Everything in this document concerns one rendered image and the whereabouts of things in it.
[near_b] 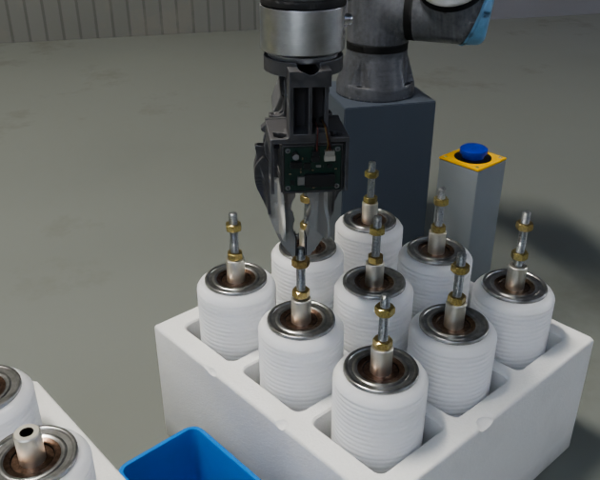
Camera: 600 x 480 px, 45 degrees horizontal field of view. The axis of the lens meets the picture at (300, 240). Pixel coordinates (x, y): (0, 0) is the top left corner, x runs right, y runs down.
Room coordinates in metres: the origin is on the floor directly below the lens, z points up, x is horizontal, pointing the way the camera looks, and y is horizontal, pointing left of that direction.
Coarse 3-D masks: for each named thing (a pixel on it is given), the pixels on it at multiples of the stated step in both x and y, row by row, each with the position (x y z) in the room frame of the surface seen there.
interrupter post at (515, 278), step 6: (510, 264) 0.73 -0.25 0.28; (510, 270) 0.73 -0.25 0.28; (516, 270) 0.72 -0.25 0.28; (522, 270) 0.72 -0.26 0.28; (510, 276) 0.73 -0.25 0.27; (516, 276) 0.72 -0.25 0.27; (522, 276) 0.72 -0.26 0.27; (510, 282) 0.73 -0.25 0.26; (516, 282) 0.72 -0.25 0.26; (522, 282) 0.72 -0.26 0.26; (510, 288) 0.72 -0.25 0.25; (516, 288) 0.72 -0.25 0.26; (522, 288) 0.72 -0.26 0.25
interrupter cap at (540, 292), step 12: (492, 276) 0.75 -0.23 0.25; (504, 276) 0.75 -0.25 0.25; (528, 276) 0.75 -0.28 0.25; (492, 288) 0.73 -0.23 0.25; (504, 288) 0.73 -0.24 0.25; (528, 288) 0.73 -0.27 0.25; (540, 288) 0.73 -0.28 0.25; (504, 300) 0.70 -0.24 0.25; (516, 300) 0.70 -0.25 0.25; (528, 300) 0.70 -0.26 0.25; (540, 300) 0.70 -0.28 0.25
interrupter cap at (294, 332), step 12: (276, 312) 0.67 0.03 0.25; (288, 312) 0.68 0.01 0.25; (312, 312) 0.68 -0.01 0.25; (324, 312) 0.67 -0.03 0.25; (276, 324) 0.65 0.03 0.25; (288, 324) 0.66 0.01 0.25; (312, 324) 0.66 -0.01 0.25; (324, 324) 0.65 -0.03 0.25; (288, 336) 0.63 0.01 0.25; (300, 336) 0.63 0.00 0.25; (312, 336) 0.63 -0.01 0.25
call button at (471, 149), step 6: (468, 144) 1.00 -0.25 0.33; (474, 144) 1.00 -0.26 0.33; (480, 144) 1.00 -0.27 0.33; (462, 150) 0.98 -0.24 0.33; (468, 150) 0.98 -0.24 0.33; (474, 150) 0.98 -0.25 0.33; (480, 150) 0.98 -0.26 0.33; (486, 150) 0.98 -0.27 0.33; (462, 156) 0.99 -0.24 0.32; (468, 156) 0.98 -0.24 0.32; (474, 156) 0.97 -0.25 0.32; (480, 156) 0.97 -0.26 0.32
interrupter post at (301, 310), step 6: (294, 300) 0.66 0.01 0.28; (300, 300) 0.66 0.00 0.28; (306, 300) 0.66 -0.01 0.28; (294, 306) 0.65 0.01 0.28; (300, 306) 0.65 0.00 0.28; (306, 306) 0.65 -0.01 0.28; (294, 312) 0.65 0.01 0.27; (300, 312) 0.65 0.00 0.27; (306, 312) 0.65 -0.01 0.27; (294, 318) 0.65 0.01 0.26; (300, 318) 0.65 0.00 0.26; (306, 318) 0.65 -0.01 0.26; (294, 324) 0.65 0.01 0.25; (300, 324) 0.65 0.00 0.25; (306, 324) 0.65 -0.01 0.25
